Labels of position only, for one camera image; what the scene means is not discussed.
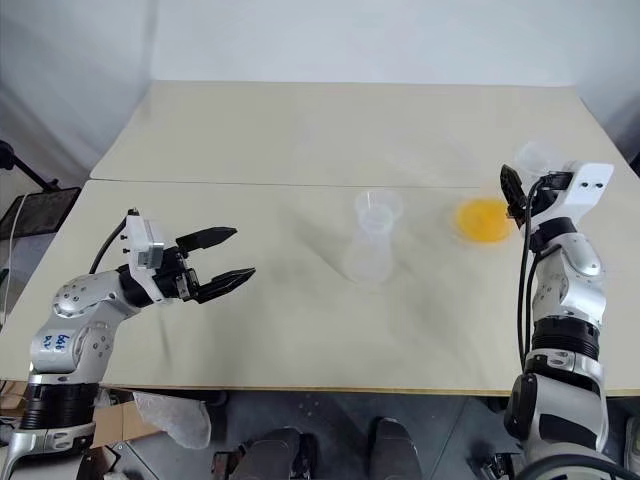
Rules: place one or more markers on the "dark rounded shape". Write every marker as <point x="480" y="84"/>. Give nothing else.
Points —
<point x="280" y="455"/>
<point x="395" y="450"/>

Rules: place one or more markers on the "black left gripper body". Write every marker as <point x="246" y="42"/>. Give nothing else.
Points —
<point x="175" y="280"/>

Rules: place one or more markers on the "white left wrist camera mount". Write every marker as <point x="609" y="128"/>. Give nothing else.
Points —
<point x="145" y="250"/>

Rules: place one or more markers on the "small clear plastic cup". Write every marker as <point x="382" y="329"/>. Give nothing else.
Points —
<point x="534" y="156"/>

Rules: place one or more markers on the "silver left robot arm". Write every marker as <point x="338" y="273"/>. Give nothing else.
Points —
<point x="75" y="325"/>

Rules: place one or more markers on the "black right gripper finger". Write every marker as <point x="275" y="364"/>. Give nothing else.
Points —
<point x="513" y="192"/>

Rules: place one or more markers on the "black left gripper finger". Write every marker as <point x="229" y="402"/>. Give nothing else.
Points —
<point x="207" y="237"/>
<point x="225" y="282"/>

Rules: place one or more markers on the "black mesh stand base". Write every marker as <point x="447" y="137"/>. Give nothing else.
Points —
<point x="42" y="210"/>

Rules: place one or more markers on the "clear plastic bag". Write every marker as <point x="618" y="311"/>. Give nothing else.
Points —
<point x="175" y="417"/>

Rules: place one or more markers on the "clear plastic measuring cup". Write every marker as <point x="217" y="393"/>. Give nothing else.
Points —
<point x="372" y="250"/>

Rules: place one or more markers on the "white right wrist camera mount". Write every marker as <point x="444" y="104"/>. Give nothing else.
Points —
<point x="582" y="192"/>

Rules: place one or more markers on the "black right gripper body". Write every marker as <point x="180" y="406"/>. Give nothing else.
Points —
<point x="541" y="202"/>

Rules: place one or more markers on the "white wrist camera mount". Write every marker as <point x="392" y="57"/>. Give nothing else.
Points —
<point x="582" y="192"/>
<point x="145" y="250"/>

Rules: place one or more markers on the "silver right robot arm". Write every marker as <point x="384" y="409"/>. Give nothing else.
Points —
<point x="565" y="360"/>

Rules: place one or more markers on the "brown cardboard box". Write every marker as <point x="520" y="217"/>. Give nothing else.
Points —
<point x="122" y="422"/>

